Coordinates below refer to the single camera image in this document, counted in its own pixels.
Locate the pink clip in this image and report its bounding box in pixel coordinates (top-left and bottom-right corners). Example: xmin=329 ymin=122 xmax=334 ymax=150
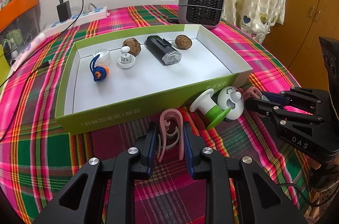
xmin=157 ymin=109 xmax=185 ymax=162

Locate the blue orange cord toy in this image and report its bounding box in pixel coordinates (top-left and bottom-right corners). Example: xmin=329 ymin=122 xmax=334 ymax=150
xmin=90 ymin=55 xmax=109 ymax=82

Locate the small white knob gadget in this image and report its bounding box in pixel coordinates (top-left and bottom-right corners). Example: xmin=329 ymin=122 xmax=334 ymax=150
xmin=117 ymin=46 xmax=136 ymax=69

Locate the clear round plastic cap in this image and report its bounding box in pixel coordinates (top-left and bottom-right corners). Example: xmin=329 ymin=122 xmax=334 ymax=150
xmin=93 ymin=49 xmax=111 ymax=67

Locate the brown walnut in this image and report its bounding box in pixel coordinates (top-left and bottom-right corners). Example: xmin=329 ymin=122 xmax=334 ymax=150
xmin=122 ymin=37 xmax=141 ymax=57
xmin=175 ymin=34 xmax=192 ymax=50

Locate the black rectangular light device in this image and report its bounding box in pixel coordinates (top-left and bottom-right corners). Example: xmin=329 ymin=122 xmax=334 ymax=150
xmin=145 ymin=35 xmax=182 ymax=65

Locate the white round panda gadget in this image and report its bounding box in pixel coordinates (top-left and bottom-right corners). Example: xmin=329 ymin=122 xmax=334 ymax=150
xmin=217 ymin=85 xmax=244 ymax=121

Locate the green white spool toy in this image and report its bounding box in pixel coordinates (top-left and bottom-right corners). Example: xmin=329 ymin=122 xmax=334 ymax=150
xmin=189 ymin=88 xmax=231 ymax=130

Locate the green white cardboard box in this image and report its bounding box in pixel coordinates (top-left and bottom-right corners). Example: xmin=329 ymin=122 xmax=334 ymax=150
xmin=55 ymin=25 xmax=252 ymax=135

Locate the wooden wardrobe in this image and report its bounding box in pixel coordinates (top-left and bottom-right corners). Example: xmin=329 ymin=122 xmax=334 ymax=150
xmin=263 ymin=0 xmax=338 ymax=90

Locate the pink plaid bed cloth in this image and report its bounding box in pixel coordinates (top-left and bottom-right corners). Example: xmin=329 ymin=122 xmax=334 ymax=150
xmin=1 ymin=4 xmax=314 ymax=223

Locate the grey desktop fan heater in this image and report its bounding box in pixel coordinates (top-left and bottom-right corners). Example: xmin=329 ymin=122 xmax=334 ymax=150
xmin=178 ymin=0 xmax=224 ymax=29

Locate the white power strip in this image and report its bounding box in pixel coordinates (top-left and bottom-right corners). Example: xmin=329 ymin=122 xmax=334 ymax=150
xmin=44 ymin=7 xmax=109 ymax=33

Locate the pink white tube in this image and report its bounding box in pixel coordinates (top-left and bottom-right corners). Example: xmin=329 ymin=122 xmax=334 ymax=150
xmin=11 ymin=32 xmax=46 ymax=71

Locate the black power adapter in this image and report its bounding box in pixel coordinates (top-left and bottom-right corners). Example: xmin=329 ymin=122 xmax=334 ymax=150
xmin=56 ymin=0 xmax=71 ymax=23

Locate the clear plastic storage bin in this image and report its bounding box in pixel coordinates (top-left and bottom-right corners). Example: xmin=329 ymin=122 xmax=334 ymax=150
xmin=1 ymin=7 xmax=39 ymax=66

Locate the black charging cable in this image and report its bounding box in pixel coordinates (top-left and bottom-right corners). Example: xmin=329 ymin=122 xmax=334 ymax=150
xmin=0 ymin=0 xmax=85 ymax=144

